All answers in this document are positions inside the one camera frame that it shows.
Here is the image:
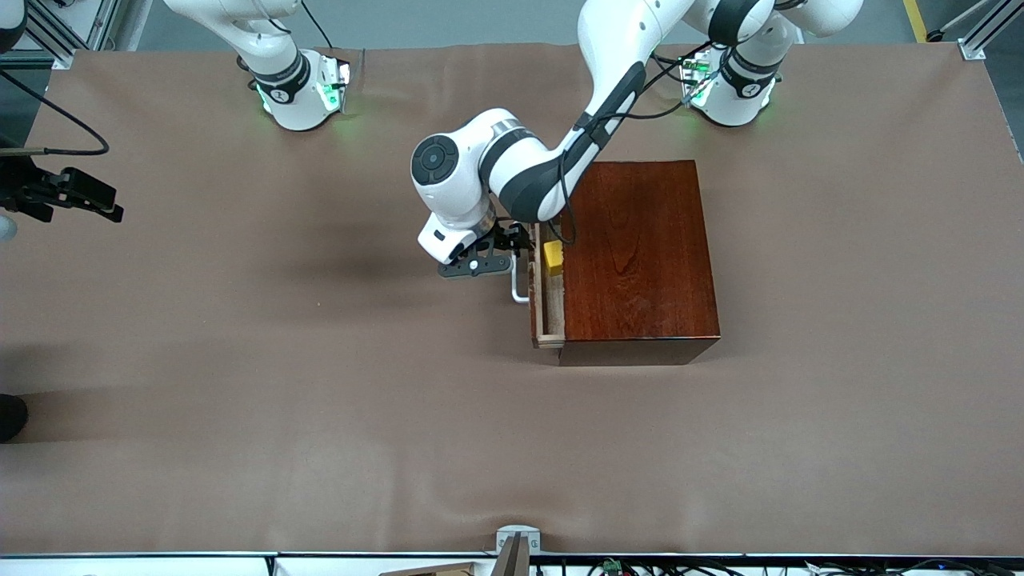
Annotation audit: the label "wooden drawer with white handle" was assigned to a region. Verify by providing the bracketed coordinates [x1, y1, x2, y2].
[512, 220, 567, 350]

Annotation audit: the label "dark brown wooden cabinet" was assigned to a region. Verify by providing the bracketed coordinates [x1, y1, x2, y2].
[558, 160, 722, 367]

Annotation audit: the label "black rounded object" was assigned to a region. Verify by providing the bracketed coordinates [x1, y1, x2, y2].
[0, 393, 30, 444]

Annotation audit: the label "brown table cover sheet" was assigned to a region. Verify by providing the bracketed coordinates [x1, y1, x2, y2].
[0, 42, 1024, 558]

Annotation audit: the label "brown cardboard piece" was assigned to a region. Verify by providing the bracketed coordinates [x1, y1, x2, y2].
[379, 562, 482, 576]

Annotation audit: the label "yellow floor tape strip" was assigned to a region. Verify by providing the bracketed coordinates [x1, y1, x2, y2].
[903, 0, 932, 44]

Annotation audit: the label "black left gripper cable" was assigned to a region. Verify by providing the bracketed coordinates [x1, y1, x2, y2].
[558, 40, 714, 246]

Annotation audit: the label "aluminium frame with black struts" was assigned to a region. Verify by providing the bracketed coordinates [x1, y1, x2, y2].
[24, 0, 122, 71]

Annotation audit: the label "black left arm base cables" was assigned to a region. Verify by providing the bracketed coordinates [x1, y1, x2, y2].
[651, 50, 698, 86]

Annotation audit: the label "black right arm base cable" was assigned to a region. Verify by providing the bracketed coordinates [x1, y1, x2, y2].
[299, 0, 334, 50]

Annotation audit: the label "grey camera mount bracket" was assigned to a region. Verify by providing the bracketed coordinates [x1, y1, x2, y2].
[496, 524, 542, 576]

